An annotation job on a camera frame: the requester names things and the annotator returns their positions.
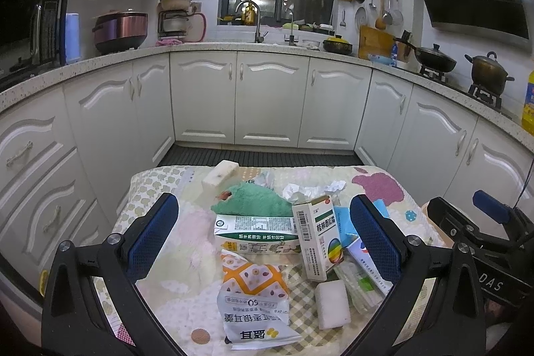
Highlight white tissue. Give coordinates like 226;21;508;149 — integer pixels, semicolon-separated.
281;181;347;204

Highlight white lower kitchen cabinets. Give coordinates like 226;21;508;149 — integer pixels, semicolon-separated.
1;43;533;286

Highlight chrome kitchen faucet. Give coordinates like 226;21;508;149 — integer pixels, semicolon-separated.
235;0;268;43

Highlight clear plastic wrapper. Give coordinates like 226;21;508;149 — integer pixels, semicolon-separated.
334;238;393;314

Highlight patterned quilted table cover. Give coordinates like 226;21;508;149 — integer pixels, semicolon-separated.
113;165;449;355

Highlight yellow cooking oil bottle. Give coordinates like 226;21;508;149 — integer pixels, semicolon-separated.
521;71;534;134

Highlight white sponge block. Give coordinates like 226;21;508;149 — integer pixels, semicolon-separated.
315;280;351;330

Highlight light blue snack pouch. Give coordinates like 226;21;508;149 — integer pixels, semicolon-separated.
334;199;389;249

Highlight white medicine box rainbow logo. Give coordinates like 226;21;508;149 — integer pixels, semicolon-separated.
292;195;343;282

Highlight bronze stock pot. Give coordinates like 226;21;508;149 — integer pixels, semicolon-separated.
464;51;515;96

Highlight orange white snack bag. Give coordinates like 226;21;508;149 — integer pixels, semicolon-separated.
217;250;301;351

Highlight black wok with lid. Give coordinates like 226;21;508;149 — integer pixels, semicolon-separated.
394;38;457;73

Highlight black ribbed floor mat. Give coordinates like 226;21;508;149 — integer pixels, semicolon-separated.
159;144;364;167

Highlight green white milk carton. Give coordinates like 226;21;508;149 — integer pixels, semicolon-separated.
214;215;300;255

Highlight cream sponge block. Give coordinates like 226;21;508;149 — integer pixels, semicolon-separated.
202;160;239;190

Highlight green plush cloth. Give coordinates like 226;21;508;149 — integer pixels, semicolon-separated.
211;182;292;218

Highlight wooden cutting board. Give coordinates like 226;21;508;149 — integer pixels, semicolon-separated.
357;25;394;60

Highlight yellow lidded black pot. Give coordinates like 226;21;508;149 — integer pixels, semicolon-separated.
322;36;353;55

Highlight dark red rice cooker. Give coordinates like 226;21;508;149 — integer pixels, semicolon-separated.
91;11;149;55

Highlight black microwave oven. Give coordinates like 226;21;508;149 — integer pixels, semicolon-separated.
1;0;68;90

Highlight stacked pots wire rack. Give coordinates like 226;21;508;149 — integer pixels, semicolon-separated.
157;0;207;46

